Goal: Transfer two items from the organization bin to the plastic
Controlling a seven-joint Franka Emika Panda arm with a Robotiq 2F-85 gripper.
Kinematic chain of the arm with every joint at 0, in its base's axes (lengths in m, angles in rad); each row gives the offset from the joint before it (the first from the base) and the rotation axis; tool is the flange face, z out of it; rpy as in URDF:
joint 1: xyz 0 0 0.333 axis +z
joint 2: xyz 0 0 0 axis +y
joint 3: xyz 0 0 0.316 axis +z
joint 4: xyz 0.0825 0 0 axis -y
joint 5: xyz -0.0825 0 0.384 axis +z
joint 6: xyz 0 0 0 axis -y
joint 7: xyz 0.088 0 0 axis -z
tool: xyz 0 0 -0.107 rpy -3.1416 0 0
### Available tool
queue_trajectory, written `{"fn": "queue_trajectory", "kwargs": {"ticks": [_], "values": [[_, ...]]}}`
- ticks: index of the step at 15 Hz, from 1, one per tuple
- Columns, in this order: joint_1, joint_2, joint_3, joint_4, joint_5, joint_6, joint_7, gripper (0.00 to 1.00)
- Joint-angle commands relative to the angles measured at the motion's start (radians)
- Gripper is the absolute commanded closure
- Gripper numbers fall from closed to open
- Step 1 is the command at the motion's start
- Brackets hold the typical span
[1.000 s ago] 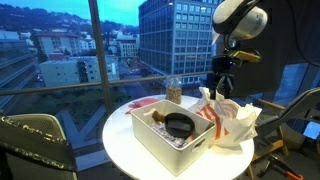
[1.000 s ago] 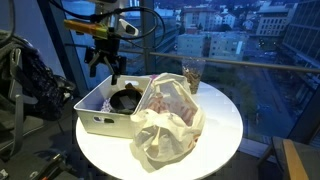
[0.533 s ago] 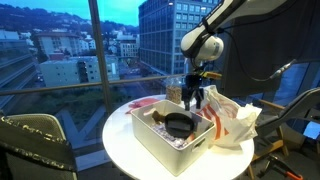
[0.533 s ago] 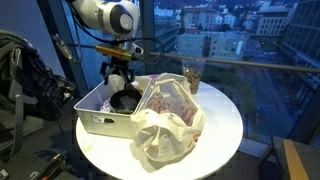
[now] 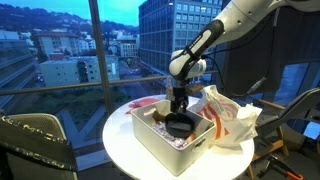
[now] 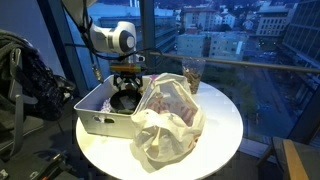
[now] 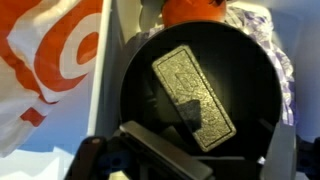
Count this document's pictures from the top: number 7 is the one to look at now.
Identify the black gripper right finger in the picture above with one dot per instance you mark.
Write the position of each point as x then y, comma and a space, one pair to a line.
280, 153

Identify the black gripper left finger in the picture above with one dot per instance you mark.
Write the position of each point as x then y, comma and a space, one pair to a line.
160, 150

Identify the gold foil bar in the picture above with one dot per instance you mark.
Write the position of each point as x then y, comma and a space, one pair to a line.
193, 86

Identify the black frying pan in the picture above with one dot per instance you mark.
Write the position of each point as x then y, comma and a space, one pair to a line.
240, 83

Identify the white plastic organization bin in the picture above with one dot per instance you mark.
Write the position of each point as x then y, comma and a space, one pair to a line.
100, 83

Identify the purple white patterned cloth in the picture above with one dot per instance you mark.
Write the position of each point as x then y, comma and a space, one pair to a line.
283, 76

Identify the orange plush toy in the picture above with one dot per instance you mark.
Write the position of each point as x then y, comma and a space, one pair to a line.
193, 11

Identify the white plastic bag red logo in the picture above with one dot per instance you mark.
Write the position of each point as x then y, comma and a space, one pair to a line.
50, 50

